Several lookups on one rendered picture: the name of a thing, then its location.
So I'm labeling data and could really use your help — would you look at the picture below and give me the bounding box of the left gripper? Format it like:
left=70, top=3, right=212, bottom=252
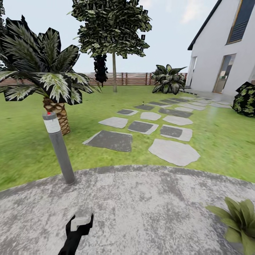
left=66, top=214, right=94, bottom=244

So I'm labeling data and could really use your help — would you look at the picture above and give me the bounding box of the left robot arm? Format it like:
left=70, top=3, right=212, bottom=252
left=58, top=214, right=94, bottom=255

